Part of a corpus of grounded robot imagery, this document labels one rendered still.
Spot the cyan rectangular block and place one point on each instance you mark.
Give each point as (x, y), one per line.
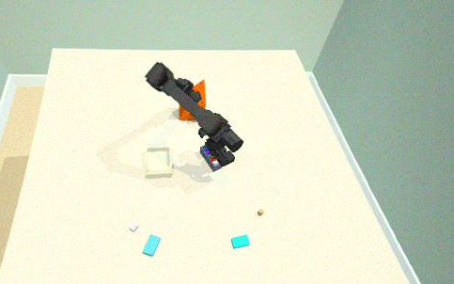
(151, 245)
(240, 241)

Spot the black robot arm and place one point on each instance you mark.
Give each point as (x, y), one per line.
(162, 79)

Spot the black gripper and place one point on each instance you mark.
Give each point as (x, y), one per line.
(217, 149)

